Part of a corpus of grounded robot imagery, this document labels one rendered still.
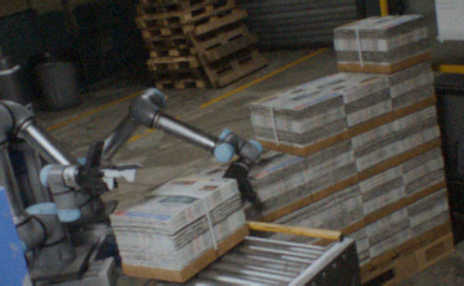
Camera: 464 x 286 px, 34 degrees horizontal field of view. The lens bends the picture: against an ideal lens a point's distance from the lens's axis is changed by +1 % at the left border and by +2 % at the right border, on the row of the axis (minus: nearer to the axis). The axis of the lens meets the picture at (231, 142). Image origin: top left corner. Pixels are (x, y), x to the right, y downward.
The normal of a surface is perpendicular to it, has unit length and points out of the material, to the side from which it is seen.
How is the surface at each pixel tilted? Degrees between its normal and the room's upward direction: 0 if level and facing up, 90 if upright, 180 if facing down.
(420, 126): 90
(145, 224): 90
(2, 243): 90
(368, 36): 90
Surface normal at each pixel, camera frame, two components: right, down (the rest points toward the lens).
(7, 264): 0.78, 0.03
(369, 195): 0.55, 0.12
